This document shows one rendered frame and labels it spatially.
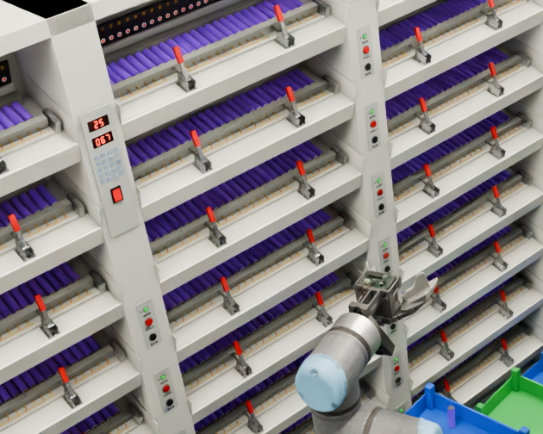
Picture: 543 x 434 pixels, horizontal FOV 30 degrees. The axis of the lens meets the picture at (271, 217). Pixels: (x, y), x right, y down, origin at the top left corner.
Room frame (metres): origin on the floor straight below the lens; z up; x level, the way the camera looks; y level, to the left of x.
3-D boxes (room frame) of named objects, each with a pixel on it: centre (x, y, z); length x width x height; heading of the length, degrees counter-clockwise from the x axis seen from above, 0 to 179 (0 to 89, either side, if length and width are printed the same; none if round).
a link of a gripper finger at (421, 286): (1.51, -0.26, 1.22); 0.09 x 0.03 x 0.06; 114
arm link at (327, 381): (1.33, -0.06, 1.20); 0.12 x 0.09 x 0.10; 145
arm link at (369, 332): (1.40, -0.11, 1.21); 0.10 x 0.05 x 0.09; 55
